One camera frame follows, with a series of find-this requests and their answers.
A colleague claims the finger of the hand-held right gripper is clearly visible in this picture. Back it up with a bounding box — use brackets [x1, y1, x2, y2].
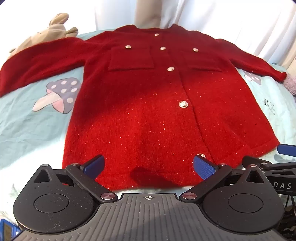
[277, 143, 296, 156]
[242, 156, 296, 174]

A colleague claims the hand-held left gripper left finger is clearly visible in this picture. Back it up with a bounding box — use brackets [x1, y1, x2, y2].
[34, 154, 119, 202]

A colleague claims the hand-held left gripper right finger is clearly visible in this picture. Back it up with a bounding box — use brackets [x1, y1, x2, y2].
[179, 153, 264, 202]

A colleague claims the red knitted coat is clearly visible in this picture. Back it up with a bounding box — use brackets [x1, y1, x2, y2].
[0, 23, 287, 191]

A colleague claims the pink fluffy plush item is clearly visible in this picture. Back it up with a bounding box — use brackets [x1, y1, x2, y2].
[283, 72, 296, 97]

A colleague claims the light blue mushroom print bedsheet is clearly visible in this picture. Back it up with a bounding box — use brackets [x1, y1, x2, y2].
[0, 29, 296, 223]

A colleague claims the blue box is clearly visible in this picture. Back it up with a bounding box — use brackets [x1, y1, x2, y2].
[0, 217, 22, 241]

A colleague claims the beige plush mouse toy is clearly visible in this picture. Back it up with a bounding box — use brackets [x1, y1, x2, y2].
[8, 13, 79, 56]

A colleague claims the white curtain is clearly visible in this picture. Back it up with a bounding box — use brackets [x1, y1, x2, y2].
[76, 0, 296, 70]

